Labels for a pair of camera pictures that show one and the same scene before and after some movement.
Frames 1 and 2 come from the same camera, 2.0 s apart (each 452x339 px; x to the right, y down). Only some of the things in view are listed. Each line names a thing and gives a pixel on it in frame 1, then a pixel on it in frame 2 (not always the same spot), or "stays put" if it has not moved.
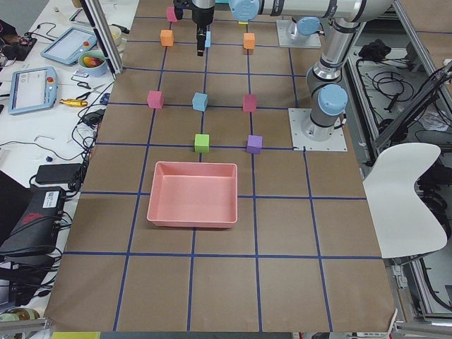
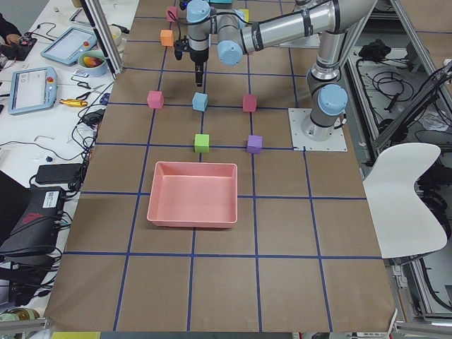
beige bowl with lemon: [116, 34] stays put
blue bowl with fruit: [93, 63] stays put
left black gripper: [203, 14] → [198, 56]
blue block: [200, 102] stays put
